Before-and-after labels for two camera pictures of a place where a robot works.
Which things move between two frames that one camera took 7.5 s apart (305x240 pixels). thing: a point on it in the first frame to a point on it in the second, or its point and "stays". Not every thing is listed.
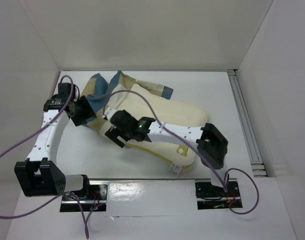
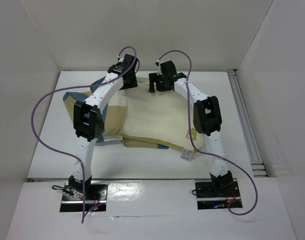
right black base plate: [207, 190] stays
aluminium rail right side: [257, 166] stays
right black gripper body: [115, 130] to [155, 80]
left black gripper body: [83, 111] to [132, 82]
